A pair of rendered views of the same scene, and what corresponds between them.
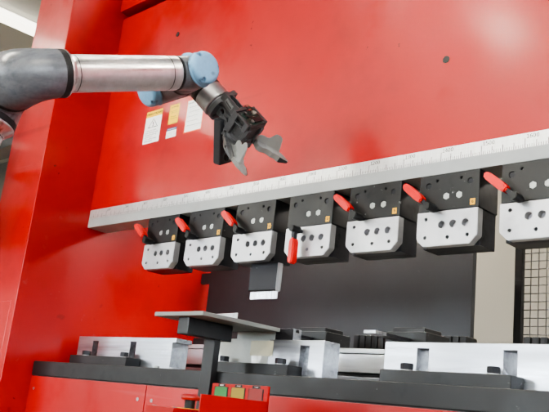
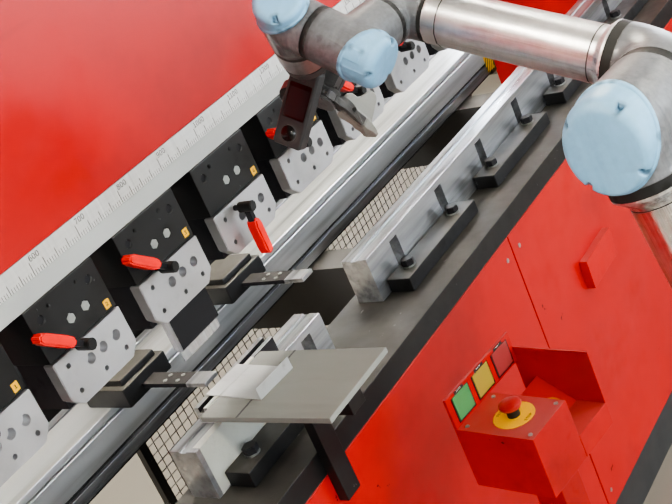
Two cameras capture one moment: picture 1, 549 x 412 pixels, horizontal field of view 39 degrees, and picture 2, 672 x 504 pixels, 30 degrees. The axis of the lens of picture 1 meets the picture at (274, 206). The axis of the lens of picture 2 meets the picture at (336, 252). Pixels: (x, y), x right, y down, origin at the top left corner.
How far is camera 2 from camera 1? 291 cm
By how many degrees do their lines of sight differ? 99
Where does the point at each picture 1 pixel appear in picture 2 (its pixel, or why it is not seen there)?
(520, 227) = (406, 75)
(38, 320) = not seen: outside the picture
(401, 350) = (380, 255)
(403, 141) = not seen: hidden behind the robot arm
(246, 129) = not seen: hidden behind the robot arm
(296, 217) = (214, 194)
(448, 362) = (412, 233)
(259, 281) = (191, 324)
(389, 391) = (463, 276)
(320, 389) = (424, 332)
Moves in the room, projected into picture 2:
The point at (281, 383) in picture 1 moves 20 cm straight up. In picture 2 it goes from (393, 367) to (351, 271)
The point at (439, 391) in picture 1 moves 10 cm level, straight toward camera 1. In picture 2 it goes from (486, 242) to (535, 225)
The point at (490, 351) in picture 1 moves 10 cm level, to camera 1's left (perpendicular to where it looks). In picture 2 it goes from (428, 199) to (442, 213)
